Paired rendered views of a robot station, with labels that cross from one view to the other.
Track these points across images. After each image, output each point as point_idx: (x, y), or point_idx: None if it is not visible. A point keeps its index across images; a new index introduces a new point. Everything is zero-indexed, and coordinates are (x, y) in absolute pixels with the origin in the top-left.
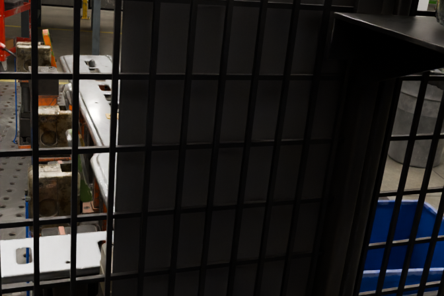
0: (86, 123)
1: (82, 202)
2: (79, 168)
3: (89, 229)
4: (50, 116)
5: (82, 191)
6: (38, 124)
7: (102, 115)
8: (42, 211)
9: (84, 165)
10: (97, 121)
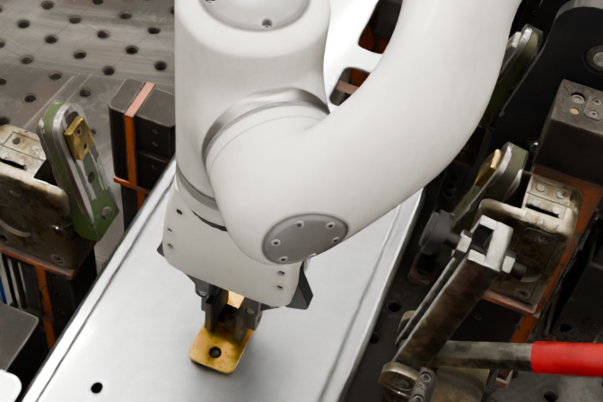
0: None
1: (342, 78)
2: (66, 185)
3: (18, 328)
4: None
5: (77, 222)
6: None
7: None
8: (6, 218)
9: (76, 185)
10: None
